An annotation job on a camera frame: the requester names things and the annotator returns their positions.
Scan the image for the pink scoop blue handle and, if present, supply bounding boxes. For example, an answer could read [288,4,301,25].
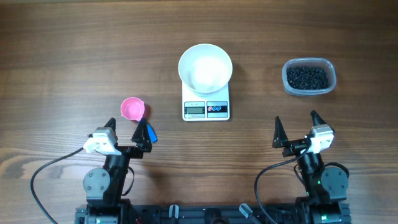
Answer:
[121,97,158,143]

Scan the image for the black beans in container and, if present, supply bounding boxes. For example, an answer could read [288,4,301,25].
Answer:
[287,66,330,90]

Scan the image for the white digital kitchen scale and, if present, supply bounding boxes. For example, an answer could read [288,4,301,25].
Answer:
[182,84,230,122]

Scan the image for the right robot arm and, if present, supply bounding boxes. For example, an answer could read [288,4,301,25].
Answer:
[272,111,351,224]

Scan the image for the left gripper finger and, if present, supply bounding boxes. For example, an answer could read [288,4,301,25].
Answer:
[131,118,152,152]
[104,118,116,133]

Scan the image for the camera black cable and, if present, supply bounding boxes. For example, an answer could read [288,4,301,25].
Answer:
[254,136,312,224]
[30,147,85,224]

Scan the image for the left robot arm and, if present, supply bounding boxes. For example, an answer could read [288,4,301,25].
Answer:
[75,118,152,224]

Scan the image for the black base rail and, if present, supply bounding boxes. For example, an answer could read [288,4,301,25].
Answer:
[75,203,352,224]

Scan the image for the white bowl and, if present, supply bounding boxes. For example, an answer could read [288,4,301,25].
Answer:
[178,44,233,95]

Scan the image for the right camera black cable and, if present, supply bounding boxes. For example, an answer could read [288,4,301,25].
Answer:
[254,136,312,224]

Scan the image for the left camera black cable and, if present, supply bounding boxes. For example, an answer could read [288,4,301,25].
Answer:
[30,147,85,224]

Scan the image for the clear plastic container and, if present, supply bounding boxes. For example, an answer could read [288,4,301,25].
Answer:
[282,57,336,96]

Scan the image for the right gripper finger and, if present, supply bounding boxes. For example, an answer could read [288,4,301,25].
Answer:
[310,110,326,126]
[272,116,289,148]

